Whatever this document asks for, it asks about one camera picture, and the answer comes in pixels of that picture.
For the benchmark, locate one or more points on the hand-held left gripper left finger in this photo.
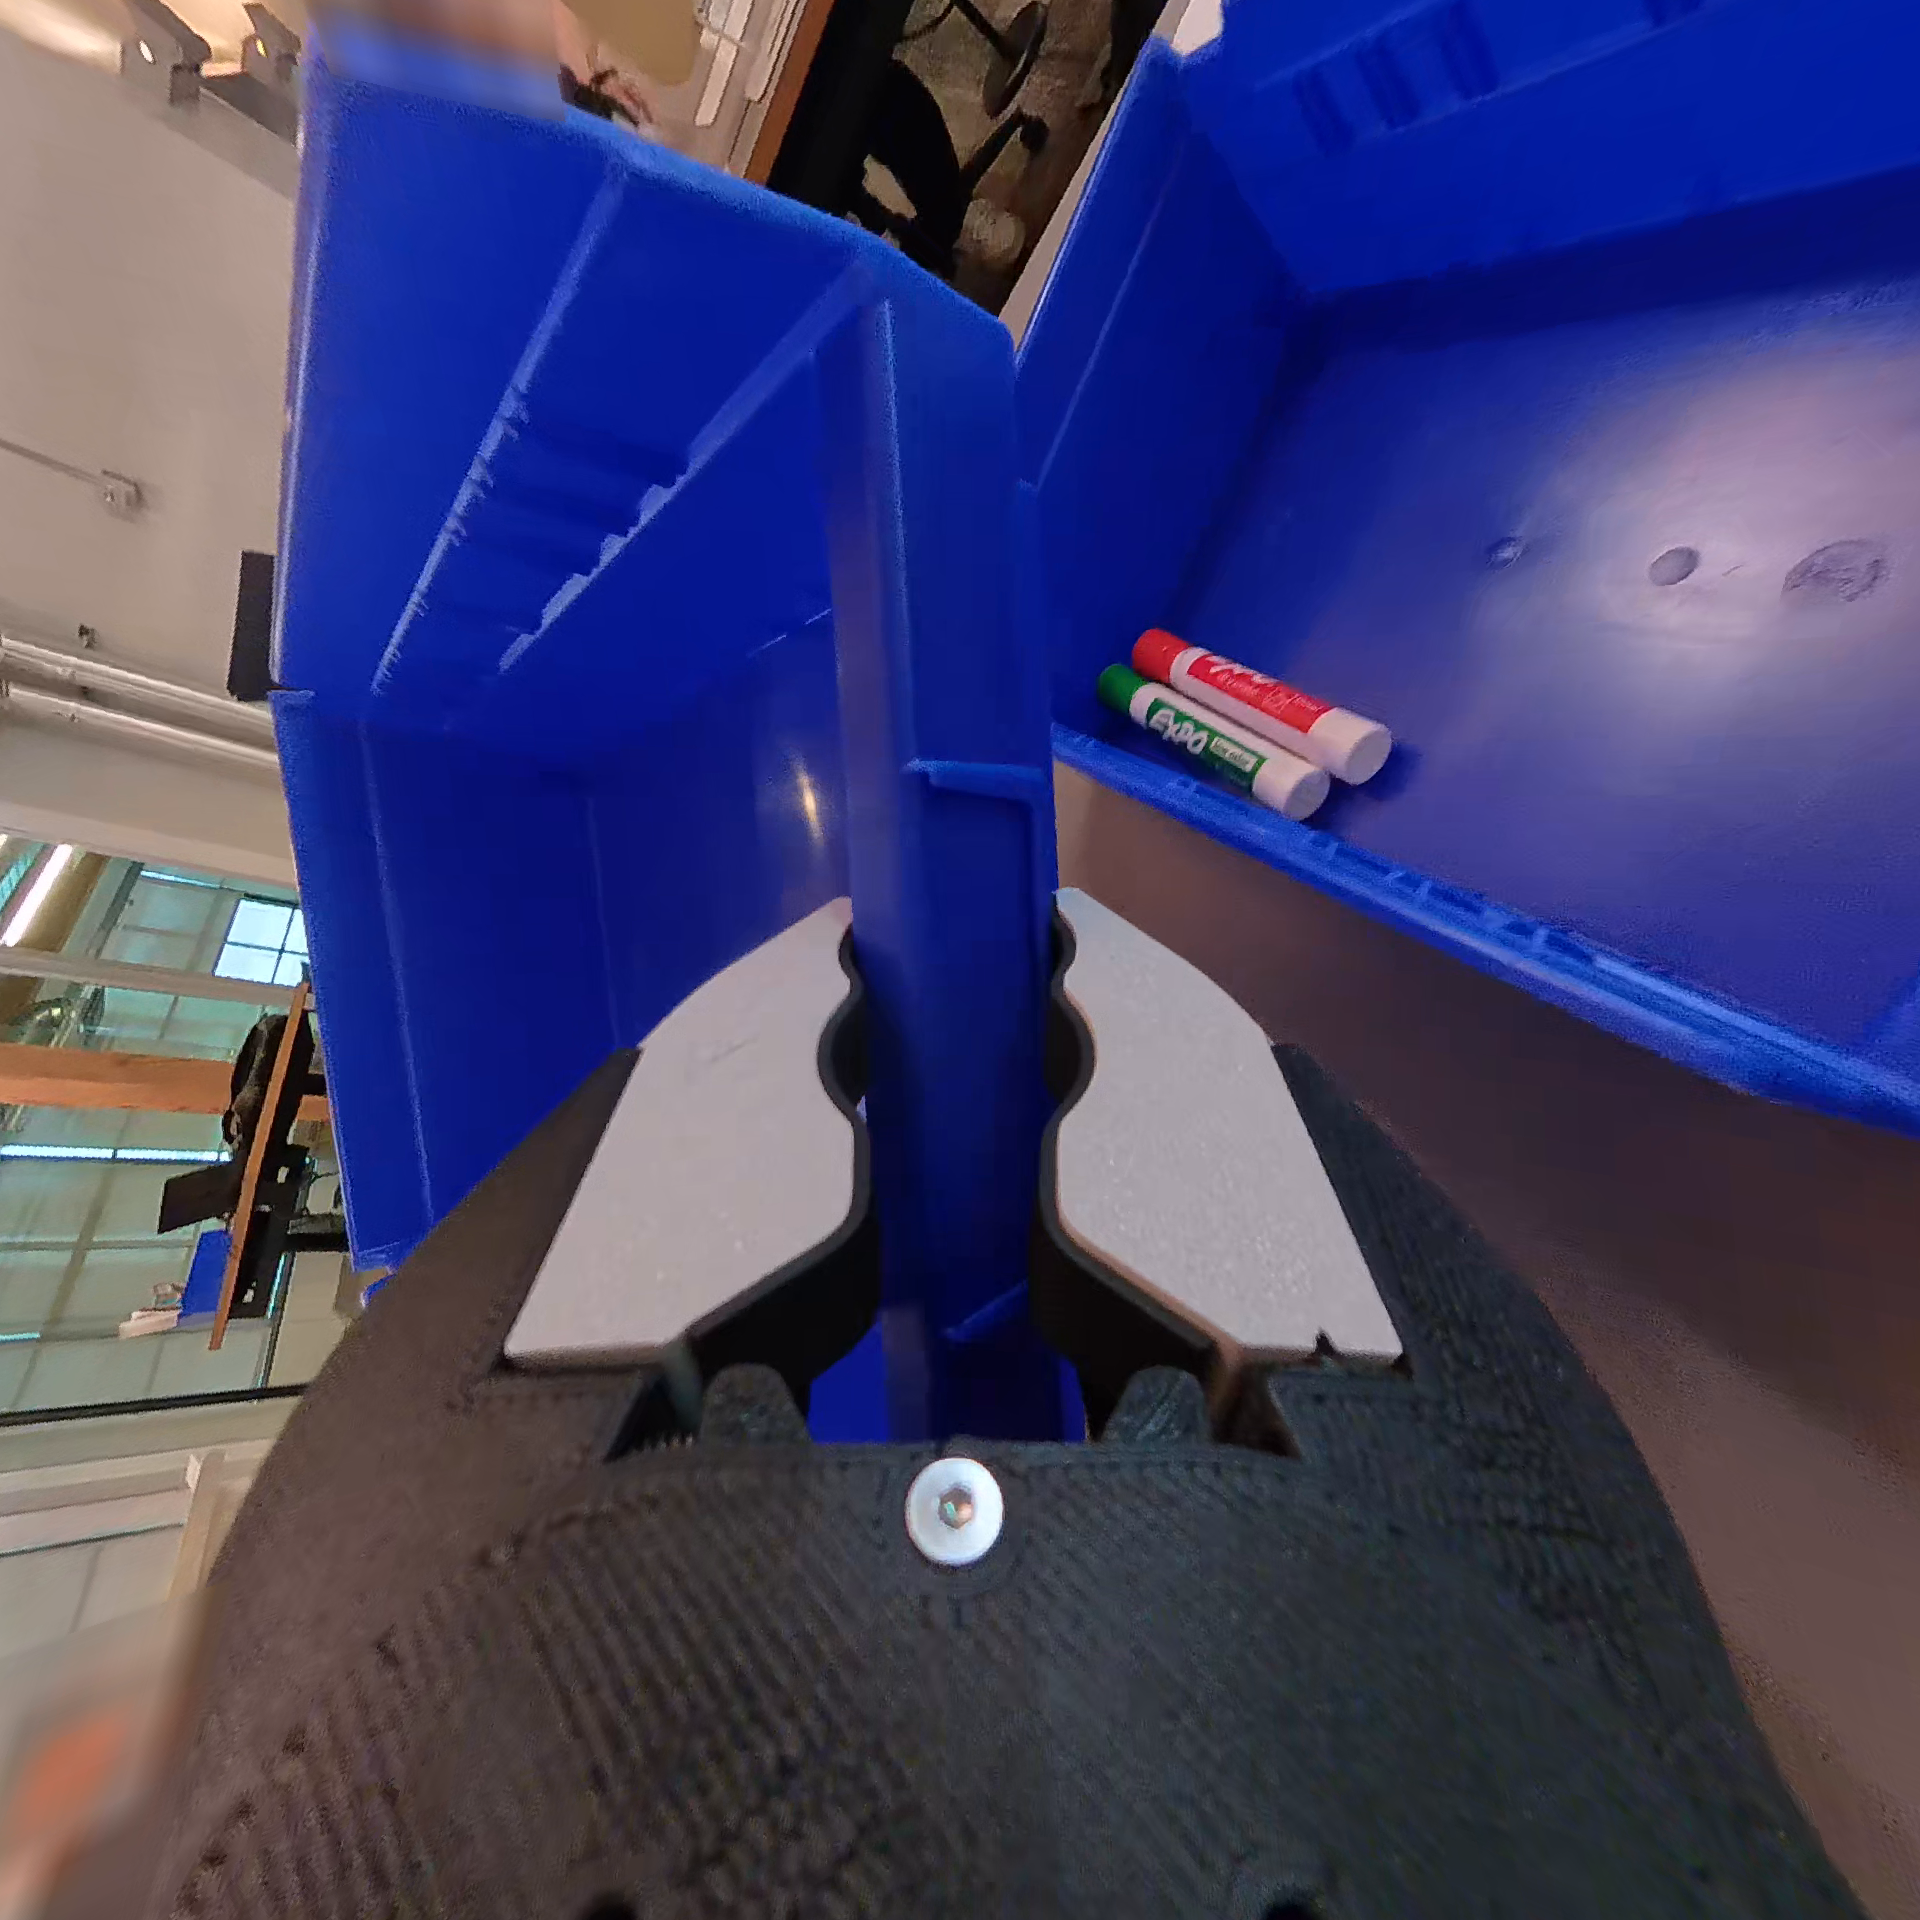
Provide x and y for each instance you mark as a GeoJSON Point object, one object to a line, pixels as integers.
{"type": "Point", "coordinates": [690, 1187]}

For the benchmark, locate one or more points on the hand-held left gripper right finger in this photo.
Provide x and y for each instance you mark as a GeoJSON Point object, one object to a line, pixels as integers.
{"type": "Point", "coordinates": [1216, 1187]}

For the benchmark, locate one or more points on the green dry-erase marker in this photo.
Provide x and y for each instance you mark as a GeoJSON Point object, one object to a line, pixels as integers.
{"type": "Point", "coordinates": [1216, 746]}

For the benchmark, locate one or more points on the red dry-erase marker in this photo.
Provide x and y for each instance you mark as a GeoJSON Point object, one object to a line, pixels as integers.
{"type": "Point", "coordinates": [1262, 706]}

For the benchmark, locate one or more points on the blue plastic bin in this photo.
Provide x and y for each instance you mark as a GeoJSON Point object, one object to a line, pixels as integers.
{"type": "Point", "coordinates": [600, 600]}
{"type": "Point", "coordinates": [1560, 600]}

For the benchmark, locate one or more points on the silver ceiling duct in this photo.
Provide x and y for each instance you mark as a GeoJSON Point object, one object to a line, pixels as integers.
{"type": "Point", "coordinates": [120, 698]}

